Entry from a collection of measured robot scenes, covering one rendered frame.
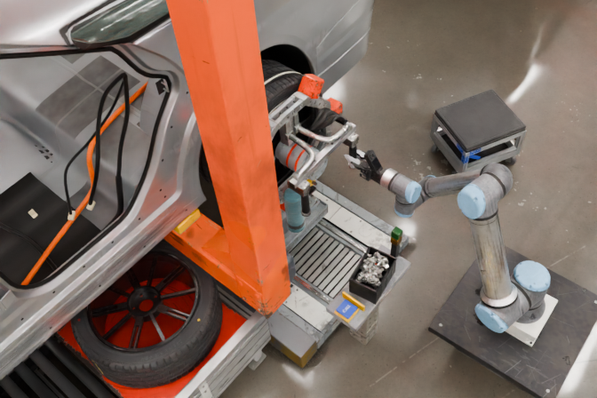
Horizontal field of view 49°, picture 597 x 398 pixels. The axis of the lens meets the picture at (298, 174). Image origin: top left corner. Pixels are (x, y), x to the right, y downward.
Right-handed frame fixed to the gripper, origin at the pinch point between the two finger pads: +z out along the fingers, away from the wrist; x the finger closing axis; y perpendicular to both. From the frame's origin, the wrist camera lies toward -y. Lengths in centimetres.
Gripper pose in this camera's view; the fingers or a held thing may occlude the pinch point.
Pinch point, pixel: (349, 152)
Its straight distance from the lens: 302.4
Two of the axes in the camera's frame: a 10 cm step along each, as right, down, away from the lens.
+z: -7.6, -4.7, 4.4
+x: 6.4, -6.2, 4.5
